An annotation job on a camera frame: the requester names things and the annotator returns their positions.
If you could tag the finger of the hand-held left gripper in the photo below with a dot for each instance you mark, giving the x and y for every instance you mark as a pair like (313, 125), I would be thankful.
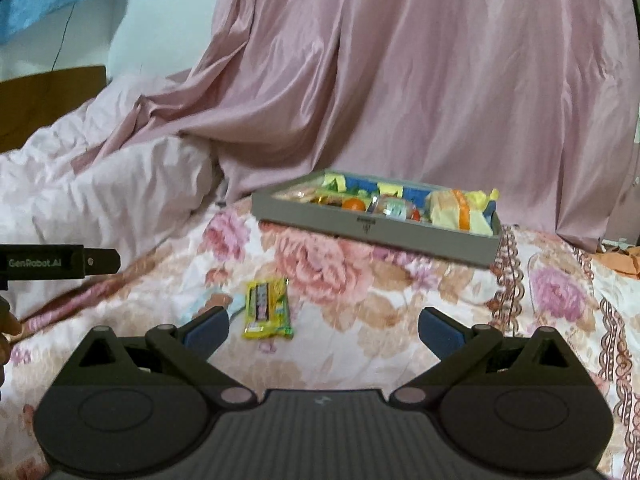
(102, 261)

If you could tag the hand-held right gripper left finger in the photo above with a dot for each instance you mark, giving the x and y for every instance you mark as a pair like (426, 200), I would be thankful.
(207, 331)

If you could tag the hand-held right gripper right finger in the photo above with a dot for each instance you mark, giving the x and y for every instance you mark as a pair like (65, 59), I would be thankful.
(442, 334)

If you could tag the green and yellow snack packet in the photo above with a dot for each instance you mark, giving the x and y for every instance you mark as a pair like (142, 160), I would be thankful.
(268, 307)

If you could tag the grey box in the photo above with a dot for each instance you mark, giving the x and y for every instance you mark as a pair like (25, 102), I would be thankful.
(380, 237)

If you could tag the clear pastry container green label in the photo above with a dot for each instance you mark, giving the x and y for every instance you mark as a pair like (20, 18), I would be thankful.
(394, 207)

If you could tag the orange tangerine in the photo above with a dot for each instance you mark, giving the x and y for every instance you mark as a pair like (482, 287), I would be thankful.
(353, 204)

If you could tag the clear orange-edged cracker bag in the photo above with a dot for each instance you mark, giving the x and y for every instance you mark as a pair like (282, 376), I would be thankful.
(300, 195)

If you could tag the person's left hand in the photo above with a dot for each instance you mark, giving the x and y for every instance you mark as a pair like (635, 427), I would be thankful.
(11, 329)

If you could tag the pale pink duvet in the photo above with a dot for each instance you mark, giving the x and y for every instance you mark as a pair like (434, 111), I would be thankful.
(100, 195)

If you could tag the floral blanket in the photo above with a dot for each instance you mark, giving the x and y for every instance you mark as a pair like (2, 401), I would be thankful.
(360, 305)

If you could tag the yellow packet with orange ribbon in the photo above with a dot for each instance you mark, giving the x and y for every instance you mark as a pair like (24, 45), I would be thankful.
(460, 210)

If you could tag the blue box insert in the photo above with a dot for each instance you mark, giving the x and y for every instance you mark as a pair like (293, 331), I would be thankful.
(415, 192)

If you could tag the small yellow packet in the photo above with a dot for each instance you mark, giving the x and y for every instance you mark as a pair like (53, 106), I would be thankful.
(335, 181)
(391, 190)

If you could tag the wooden headboard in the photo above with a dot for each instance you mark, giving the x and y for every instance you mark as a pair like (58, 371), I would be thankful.
(45, 105)

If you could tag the orange cloth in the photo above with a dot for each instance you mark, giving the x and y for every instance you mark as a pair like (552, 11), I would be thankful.
(620, 260)

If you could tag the mauve satin sheet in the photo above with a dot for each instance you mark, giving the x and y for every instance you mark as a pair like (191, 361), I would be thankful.
(400, 75)

